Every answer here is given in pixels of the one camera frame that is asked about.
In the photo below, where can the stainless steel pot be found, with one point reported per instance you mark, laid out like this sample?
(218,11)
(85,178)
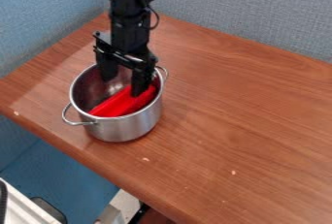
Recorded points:
(89,90)

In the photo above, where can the red block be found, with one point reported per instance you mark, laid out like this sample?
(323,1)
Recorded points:
(122,103)

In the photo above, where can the dark chair part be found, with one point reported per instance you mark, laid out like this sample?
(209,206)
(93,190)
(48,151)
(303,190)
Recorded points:
(50,209)

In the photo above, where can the table leg frame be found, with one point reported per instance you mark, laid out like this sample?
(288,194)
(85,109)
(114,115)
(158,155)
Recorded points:
(127,210)

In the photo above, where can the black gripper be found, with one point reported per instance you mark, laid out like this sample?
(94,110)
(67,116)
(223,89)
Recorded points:
(122,47)

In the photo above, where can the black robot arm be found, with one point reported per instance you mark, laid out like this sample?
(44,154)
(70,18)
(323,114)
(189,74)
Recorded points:
(129,8)

